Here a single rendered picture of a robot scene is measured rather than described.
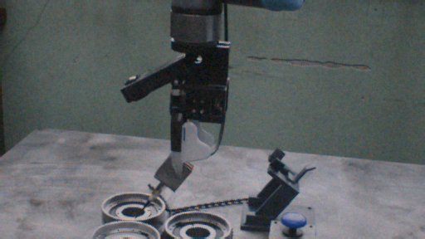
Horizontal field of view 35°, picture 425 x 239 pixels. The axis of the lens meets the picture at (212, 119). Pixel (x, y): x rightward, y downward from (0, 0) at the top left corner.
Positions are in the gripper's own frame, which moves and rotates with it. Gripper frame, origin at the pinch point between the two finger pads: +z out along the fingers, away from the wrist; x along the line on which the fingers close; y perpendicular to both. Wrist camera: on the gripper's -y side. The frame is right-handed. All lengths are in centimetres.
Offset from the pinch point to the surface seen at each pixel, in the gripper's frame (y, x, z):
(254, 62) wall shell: 6, 159, 21
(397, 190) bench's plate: 40, 28, 13
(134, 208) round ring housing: -7.8, 5.1, 10.7
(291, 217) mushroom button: 18.3, -2.7, 5.8
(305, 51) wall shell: 26, 158, 15
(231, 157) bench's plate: 6.2, 38.5, 13.3
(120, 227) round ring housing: -8.2, -3.0, 10.2
